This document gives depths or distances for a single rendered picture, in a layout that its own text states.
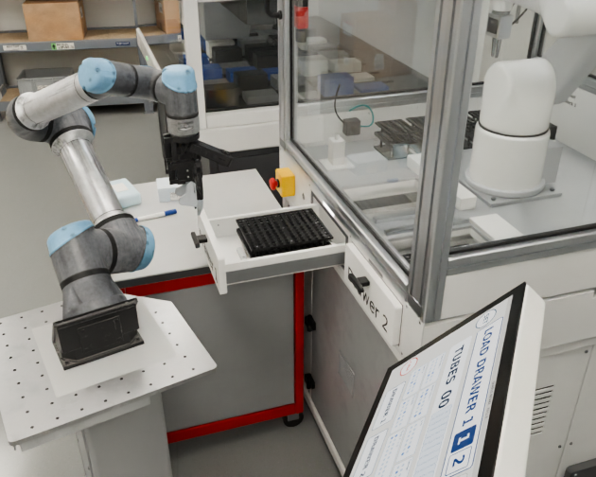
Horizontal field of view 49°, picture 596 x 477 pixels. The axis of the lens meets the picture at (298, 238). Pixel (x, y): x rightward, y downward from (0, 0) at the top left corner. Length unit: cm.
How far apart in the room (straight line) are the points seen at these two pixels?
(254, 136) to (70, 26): 317
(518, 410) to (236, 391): 147
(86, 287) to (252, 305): 63
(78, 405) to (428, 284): 77
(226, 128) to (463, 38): 149
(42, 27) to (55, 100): 386
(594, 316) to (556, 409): 29
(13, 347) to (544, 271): 121
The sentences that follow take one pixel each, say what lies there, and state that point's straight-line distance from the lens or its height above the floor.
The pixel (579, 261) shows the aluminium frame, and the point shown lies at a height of 102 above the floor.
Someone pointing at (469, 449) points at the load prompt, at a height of 117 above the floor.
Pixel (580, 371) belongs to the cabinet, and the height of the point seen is 69.
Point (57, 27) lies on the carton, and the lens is 549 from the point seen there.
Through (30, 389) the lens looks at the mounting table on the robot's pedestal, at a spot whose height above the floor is 76.
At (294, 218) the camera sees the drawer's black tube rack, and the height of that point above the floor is 90.
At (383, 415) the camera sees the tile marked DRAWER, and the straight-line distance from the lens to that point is 107.
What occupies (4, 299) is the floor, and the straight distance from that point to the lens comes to 333.
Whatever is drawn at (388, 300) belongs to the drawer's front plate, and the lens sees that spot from 145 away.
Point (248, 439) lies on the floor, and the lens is 240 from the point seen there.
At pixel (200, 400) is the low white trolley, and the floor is 24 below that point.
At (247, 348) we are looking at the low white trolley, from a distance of 211.
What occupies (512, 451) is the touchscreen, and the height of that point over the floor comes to 119.
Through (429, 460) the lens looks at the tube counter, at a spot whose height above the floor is 111.
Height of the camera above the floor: 175
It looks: 30 degrees down
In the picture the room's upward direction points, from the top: straight up
